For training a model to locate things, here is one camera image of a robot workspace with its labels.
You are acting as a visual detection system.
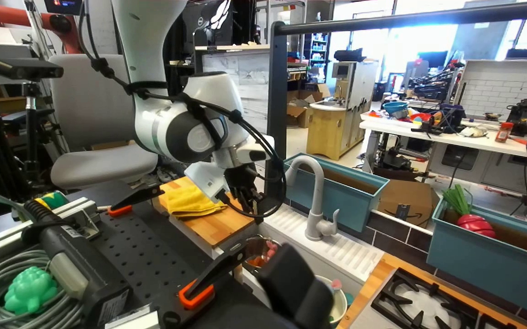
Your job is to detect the green yellow sponge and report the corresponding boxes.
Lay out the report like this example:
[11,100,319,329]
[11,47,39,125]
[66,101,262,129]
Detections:
[33,189,72,213]

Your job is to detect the aluminium rail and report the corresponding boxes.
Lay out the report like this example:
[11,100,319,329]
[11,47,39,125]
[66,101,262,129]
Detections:
[0,195,99,260]

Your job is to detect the black perforated breadboard table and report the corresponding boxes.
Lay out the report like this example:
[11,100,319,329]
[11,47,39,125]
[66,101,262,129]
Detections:
[70,182,315,329]

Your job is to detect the white work table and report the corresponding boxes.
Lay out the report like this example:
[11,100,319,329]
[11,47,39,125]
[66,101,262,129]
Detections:
[357,111,527,198]

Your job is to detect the orange handled black clamp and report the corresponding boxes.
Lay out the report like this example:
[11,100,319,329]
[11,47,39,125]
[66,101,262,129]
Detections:
[174,239,260,315]
[105,182,169,222]

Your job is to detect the silver kitchen faucet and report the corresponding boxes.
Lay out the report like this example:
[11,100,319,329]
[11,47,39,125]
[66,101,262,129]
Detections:
[284,156,343,244]

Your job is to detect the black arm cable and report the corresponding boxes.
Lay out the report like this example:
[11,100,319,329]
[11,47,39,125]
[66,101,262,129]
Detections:
[77,0,290,224]

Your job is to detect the yellow terry towel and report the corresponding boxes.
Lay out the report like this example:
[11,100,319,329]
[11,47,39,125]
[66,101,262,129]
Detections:
[156,182,229,222]

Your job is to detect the white bowl teal outside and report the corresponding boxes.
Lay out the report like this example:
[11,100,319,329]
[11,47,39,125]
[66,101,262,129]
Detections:
[321,277,352,326]

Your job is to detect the grey metal cabinet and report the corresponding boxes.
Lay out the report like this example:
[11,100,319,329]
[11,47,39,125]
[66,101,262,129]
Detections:
[328,58,379,112]

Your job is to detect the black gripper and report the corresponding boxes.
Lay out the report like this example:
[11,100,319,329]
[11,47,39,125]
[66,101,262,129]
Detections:
[224,164,264,220]

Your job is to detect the red toy vegetable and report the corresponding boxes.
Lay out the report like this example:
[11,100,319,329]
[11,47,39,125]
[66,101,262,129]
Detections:
[456,213,500,240]

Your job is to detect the black camera on tripod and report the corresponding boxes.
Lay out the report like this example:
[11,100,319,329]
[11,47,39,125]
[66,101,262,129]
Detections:
[0,56,66,204]

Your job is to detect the green toy vegetable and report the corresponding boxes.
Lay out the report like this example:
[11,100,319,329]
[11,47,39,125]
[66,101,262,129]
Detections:
[441,184,474,218]

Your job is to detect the black metal frame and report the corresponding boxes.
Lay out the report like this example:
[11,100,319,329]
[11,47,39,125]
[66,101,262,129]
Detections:
[264,0,527,211]

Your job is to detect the black grey toy stovetop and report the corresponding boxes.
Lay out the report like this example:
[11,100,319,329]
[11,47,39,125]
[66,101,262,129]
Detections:
[348,268,526,329]

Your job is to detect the wooden cabinet grey top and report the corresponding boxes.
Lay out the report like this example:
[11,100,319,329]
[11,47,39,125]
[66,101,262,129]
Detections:
[304,100,368,164]

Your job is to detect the green plastic object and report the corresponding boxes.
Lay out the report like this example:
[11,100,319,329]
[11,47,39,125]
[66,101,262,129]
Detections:
[2,266,63,319]

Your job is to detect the pink red plushie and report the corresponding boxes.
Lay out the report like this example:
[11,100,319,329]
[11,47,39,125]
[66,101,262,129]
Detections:
[247,242,282,271]

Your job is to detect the teal planter box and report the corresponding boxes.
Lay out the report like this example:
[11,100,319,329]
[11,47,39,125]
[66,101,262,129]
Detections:
[282,153,392,237]
[427,198,527,324]

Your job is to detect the grey office chair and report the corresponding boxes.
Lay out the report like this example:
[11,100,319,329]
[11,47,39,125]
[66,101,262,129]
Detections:
[50,54,161,193]

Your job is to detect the brown cardboard piece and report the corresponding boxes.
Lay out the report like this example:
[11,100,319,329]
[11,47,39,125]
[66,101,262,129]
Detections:
[376,178,441,229]

